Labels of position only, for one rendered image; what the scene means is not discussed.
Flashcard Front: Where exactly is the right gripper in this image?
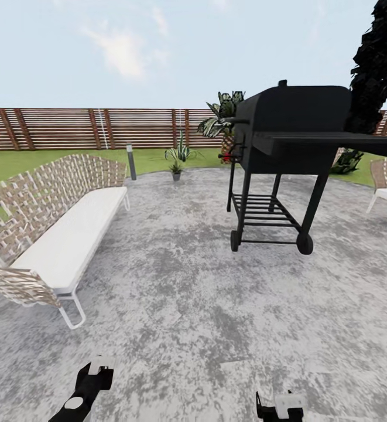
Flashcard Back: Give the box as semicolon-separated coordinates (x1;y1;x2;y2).
256;391;303;422

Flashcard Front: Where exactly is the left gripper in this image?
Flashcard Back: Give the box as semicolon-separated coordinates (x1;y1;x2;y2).
75;367;114;397

